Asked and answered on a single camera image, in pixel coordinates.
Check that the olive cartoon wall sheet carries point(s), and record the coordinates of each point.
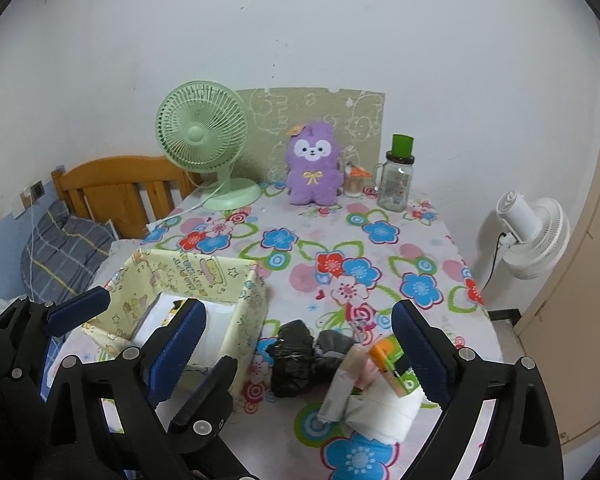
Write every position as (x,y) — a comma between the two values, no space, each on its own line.
(280,110)

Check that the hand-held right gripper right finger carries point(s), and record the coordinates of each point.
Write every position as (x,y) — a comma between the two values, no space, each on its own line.
(420,355)

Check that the green orange tissue packet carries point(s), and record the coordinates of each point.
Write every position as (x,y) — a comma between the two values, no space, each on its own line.
(387,355)

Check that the floral tablecloth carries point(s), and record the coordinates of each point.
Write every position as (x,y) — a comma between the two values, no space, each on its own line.
(300,240)

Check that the grey plaid pillow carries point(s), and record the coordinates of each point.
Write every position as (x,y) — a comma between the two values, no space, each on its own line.
(65,250)

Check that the purple plush toy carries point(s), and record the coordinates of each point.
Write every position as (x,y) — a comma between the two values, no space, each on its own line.
(312,170)

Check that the white folded cloth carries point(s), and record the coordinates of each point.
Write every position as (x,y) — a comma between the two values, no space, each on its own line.
(220,320)

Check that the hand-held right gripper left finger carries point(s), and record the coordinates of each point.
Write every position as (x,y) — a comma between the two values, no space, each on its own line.
(177,347)

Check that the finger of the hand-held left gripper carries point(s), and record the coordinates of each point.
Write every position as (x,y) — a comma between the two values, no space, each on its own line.
(207,392)
(77,308)

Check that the yellow cartoon paper box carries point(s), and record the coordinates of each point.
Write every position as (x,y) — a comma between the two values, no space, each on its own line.
(200,270)

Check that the white standing fan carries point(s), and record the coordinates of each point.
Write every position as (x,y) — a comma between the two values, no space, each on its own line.
(530,232)

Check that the cotton swab jar orange lid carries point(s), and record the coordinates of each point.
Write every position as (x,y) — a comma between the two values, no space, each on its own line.
(355,185)

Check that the green desk fan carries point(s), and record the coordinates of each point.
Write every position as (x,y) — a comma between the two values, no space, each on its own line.
(195,135)

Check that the glass jar mug green lid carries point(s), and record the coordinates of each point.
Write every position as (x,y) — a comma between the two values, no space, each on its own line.
(395,185)

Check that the beige wooden door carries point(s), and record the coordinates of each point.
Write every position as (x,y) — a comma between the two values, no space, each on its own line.
(580,285)

